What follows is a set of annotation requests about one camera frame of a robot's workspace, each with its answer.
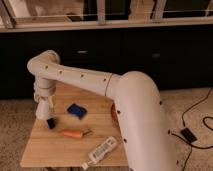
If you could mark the clear plastic bottle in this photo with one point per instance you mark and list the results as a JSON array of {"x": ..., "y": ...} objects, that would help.
[{"x": 99, "y": 153}]

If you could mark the black power adapter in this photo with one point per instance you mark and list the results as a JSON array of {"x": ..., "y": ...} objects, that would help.
[{"x": 188, "y": 135}]

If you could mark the orange carrot toy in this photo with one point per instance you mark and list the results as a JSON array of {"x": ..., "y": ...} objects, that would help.
[{"x": 75, "y": 133}]

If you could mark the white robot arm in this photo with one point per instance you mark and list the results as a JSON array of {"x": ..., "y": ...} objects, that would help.
[{"x": 143, "y": 123}]

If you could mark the blue eraser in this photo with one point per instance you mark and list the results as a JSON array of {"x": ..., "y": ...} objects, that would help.
[{"x": 77, "y": 111}]

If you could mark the white conical gripper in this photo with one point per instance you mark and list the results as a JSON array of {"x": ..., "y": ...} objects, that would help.
[{"x": 45, "y": 110}]

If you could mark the black cabinet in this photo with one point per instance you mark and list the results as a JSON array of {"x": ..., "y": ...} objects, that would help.
[{"x": 174, "y": 57}]

